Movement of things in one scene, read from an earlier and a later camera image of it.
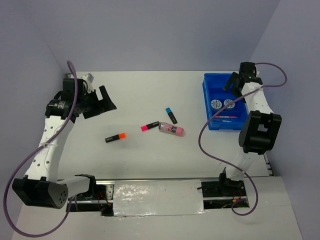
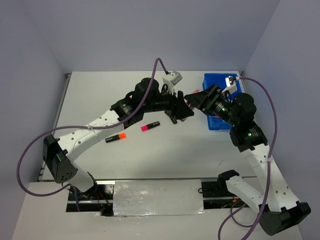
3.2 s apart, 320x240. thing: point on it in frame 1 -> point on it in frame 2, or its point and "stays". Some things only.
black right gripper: x=232 y=79 -> x=205 y=100
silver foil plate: x=160 y=197 stays
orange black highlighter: x=121 y=136 stays
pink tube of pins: x=177 y=130 -> x=191 y=106
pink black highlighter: x=145 y=127 stays
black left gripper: x=102 y=106 -> x=178 y=109
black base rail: x=101 y=197 stays
